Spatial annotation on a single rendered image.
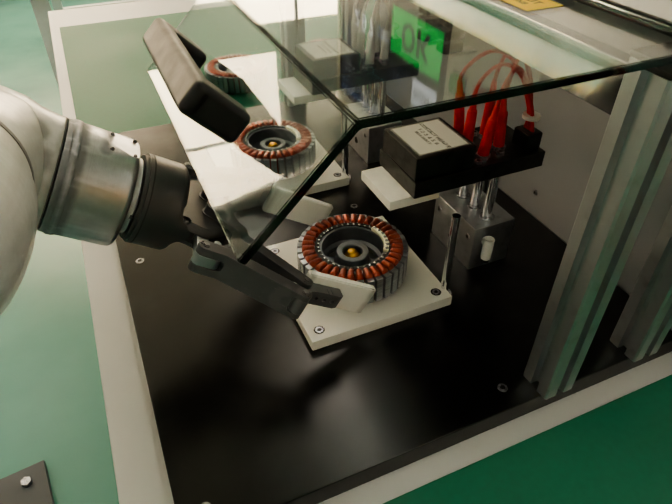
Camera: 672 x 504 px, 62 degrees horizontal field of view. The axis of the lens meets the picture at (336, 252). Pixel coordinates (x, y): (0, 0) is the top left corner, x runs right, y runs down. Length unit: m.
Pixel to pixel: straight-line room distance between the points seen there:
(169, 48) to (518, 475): 0.40
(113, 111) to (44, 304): 0.94
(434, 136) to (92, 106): 0.69
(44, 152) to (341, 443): 0.31
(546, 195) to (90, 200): 0.49
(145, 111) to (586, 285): 0.79
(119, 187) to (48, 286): 1.49
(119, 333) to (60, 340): 1.13
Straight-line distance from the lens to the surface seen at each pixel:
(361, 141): 0.79
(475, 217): 0.60
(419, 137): 0.53
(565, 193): 0.67
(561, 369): 0.50
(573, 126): 0.65
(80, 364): 1.65
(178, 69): 0.30
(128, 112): 1.03
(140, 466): 0.51
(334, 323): 0.53
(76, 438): 1.51
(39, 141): 0.43
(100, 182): 0.44
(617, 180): 0.39
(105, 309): 0.64
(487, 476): 0.49
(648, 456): 0.55
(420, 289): 0.57
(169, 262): 0.64
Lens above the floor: 1.17
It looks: 39 degrees down
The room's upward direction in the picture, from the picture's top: straight up
